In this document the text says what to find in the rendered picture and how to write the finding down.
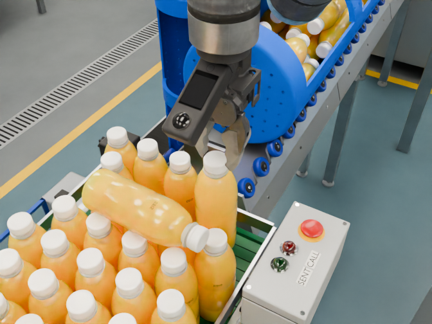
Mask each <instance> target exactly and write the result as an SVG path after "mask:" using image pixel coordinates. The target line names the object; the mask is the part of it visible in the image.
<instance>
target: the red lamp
mask: <svg viewBox="0 0 432 324"><path fill-rule="evenodd" d="M282 249H283V251H284V252H285V253H288V254H292V253H294V252H295V251H296V244H295V243H294V242H293V241H290V240H287V241H285V242H284V243H283V245H282Z"/></svg>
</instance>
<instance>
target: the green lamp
mask: <svg viewBox="0 0 432 324"><path fill-rule="evenodd" d="M273 267H274V268H275V269H276V270H279V271H283V270H284V269H286V268H287V261H286V259H285V258H284V257H280V256H279V257H276V258H275V259H274V260H273Z"/></svg>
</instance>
